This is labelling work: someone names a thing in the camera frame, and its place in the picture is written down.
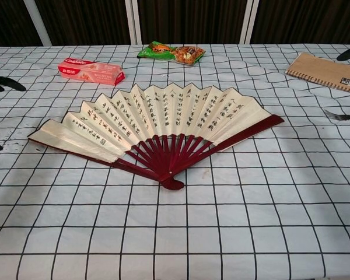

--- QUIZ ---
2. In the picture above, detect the pink Colgate toothpaste box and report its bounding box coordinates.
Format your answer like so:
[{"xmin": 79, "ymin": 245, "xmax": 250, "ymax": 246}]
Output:
[{"xmin": 57, "ymin": 57, "xmax": 125, "ymax": 88}]

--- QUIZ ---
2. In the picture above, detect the green orange snack packet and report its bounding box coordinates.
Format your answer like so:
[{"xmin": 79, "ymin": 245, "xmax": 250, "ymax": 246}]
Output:
[{"xmin": 137, "ymin": 41, "xmax": 207, "ymax": 66}]

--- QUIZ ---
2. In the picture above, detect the red-ribbed paper folding fan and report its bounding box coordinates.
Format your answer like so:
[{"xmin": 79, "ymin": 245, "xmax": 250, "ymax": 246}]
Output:
[{"xmin": 27, "ymin": 82, "xmax": 285, "ymax": 192}]

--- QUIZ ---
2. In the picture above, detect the silver metal fork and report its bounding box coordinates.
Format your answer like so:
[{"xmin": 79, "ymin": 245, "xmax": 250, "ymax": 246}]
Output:
[{"xmin": 323, "ymin": 108, "xmax": 350, "ymax": 122}]

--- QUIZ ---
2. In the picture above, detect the white partition frame post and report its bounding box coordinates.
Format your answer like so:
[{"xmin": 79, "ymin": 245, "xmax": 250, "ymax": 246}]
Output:
[
  {"xmin": 240, "ymin": 0, "xmax": 260, "ymax": 45},
  {"xmin": 22, "ymin": 0, "xmax": 53, "ymax": 47},
  {"xmin": 124, "ymin": 0, "xmax": 143, "ymax": 46}
]

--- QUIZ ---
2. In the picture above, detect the white black checkered tablecloth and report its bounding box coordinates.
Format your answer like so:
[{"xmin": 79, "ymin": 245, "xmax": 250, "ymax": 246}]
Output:
[{"xmin": 0, "ymin": 43, "xmax": 350, "ymax": 280}]

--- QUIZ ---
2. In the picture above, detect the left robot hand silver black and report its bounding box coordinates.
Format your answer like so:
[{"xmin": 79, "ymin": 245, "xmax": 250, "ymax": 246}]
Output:
[{"xmin": 0, "ymin": 76, "xmax": 27, "ymax": 152}]

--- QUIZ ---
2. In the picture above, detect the brown kraft spiral notebook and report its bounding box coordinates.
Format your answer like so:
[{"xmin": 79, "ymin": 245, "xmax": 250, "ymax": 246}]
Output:
[{"xmin": 285, "ymin": 52, "xmax": 350, "ymax": 96}]

